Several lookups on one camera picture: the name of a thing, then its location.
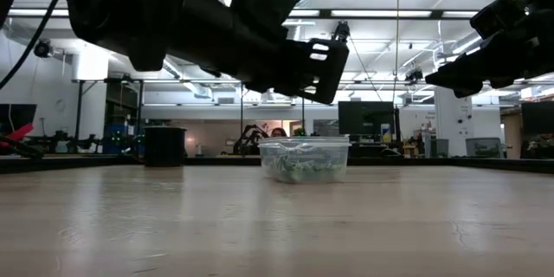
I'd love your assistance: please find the blue storage crate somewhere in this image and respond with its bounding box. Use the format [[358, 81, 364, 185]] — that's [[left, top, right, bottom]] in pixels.
[[105, 123, 135, 155]]

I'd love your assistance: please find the red clamp handle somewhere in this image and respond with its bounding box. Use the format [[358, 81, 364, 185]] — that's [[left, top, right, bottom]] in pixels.
[[0, 123, 35, 144]]

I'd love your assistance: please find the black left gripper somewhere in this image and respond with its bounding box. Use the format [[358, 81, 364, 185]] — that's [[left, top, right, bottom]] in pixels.
[[172, 0, 350, 106]]

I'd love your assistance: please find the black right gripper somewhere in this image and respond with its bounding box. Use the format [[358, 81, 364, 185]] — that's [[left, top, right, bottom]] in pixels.
[[425, 21, 554, 99]]

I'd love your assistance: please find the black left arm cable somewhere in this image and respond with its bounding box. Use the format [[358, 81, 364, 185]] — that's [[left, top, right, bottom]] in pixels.
[[0, 0, 79, 90]]

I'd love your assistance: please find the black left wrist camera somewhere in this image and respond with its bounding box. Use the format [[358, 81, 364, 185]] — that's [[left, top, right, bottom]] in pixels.
[[233, 0, 303, 41]]

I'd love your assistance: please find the black overhead rig camera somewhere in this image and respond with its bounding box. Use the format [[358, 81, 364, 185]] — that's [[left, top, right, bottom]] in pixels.
[[332, 20, 351, 44]]

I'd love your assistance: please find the grey storage bin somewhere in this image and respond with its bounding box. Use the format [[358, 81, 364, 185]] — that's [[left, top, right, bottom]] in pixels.
[[465, 137, 503, 158]]

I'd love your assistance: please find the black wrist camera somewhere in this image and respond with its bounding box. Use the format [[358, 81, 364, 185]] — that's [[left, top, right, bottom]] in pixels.
[[469, 0, 536, 40], [233, 0, 303, 41]]

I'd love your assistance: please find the clear oval plastic bin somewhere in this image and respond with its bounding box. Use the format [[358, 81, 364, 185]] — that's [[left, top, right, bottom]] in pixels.
[[258, 135, 352, 184]]

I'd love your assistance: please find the black metal mug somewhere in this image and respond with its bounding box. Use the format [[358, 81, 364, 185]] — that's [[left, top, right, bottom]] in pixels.
[[144, 126, 188, 168]]

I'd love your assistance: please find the black computer monitor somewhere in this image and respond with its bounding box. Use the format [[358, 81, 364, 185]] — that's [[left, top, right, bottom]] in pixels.
[[338, 100, 396, 136], [521, 101, 554, 135], [0, 103, 38, 133]]

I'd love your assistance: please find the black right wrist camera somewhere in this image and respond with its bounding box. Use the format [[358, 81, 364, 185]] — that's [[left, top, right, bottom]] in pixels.
[[469, 0, 536, 40]]

